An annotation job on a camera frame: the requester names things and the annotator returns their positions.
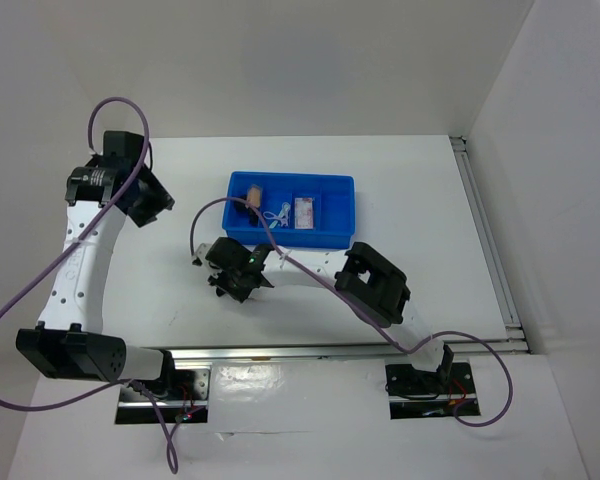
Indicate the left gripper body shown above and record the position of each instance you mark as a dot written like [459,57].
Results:
[153,197]

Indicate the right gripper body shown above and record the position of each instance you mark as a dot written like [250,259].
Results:
[229,282]

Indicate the purple eyelash curler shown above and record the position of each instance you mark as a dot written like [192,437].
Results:
[283,215]

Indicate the clear packet with print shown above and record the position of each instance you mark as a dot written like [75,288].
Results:
[304,213]

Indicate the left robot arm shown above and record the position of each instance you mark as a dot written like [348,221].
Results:
[68,341]

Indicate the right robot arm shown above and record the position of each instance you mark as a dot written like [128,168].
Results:
[373,288]

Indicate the blue compartment tray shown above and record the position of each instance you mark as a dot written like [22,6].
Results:
[334,208]

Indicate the aluminium rail front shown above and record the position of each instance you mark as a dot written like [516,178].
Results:
[313,352]

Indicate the aluminium rail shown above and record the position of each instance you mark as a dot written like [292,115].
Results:
[514,329]
[313,352]

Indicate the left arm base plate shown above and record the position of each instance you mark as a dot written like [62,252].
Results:
[186,401]

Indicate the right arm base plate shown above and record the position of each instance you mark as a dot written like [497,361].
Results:
[410,397]

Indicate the aluminium rail right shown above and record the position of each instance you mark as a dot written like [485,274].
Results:
[514,329]

